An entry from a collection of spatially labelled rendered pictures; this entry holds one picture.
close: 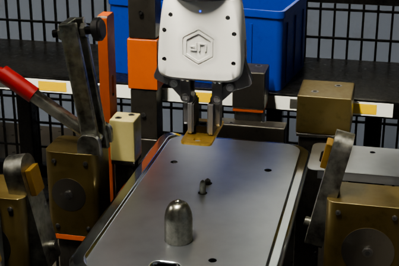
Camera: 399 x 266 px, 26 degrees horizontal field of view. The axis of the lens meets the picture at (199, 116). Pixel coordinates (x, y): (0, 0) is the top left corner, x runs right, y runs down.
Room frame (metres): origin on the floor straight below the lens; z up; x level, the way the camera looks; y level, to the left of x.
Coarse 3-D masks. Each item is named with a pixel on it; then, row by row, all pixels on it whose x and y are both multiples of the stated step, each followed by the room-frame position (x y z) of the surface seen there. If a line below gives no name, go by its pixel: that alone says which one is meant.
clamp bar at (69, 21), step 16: (64, 32) 1.01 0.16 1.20; (80, 32) 1.02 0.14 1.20; (96, 32) 1.01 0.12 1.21; (64, 48) 1.01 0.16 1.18; (80, 48) 1.01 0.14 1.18; (80, 64) 1.01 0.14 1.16; (80, 80) 1.01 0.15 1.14; (96, 80) 1.04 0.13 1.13; (80, 96) 1.01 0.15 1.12; (96, 96) 1.03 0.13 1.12; (80, 112) 1.01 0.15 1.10; (96, 112) 1.03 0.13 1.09; (80, 128) 1.01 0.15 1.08; (96, 128) 1.01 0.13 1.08
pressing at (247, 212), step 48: (240, 144) 1.16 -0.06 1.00; (288, 144) 1.16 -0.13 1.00; (144, 192) 0.99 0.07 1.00; (192, 192) 0.99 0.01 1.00; (240, 192) 0.99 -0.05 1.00; (288, 192) 1.00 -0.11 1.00; (96, 240) 0.86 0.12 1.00; (144, 240) 0.87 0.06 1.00; (240, 240) 0.87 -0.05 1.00; (288, 240) 0.88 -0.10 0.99
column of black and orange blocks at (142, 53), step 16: (128, 0) 1.31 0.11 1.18; (144, 0) 1.31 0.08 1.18; (160, 0) 1.33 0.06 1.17; (128, 16) 1.31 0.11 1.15; (144, 16) 1.31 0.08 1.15; (160, 16) 1.33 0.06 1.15; (144, 32) 1.31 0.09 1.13; (128, 48) 1.31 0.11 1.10; (144, 48) 1.30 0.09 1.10; (128, 64) 1.31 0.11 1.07; (144, 64) 1.30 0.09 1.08; (128, 80) 1.31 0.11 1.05; (144, 80) 1.30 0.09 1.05; (144, 96) 1.31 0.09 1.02; (160, 96) 1.32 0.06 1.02; (144, 112) 1.31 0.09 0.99; (160, 112) 1.32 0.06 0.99; (144, 128) 1.31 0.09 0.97; (160, 128) 1.32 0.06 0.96; (144, 144) 1.30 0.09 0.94
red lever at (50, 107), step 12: (0, 72) 1.04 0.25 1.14; (12, 72) 1.04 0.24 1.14; (12, 84) 1.04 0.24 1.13; (24, 84) 1.04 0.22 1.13; (24, 96) 1.03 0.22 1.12; (36, 96) 1.03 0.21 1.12; (48, 108) 1.03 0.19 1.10; (60, 108) 1.03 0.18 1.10; (60, 120) 1.03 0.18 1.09; (72, 120) 1.02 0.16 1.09
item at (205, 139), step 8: (200, 120) 1.03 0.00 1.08; (200, 128) 0.99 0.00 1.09; (184, 136) 0.97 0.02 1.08; (192, 136) 0.97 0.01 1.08; (200, 136) 0.98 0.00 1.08; (208, 136) 0.98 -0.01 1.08; (216, 136) 0.98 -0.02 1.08; (192, 144) 0.95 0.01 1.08; (200, 144) 0.95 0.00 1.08; (208, 144) 0.95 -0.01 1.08
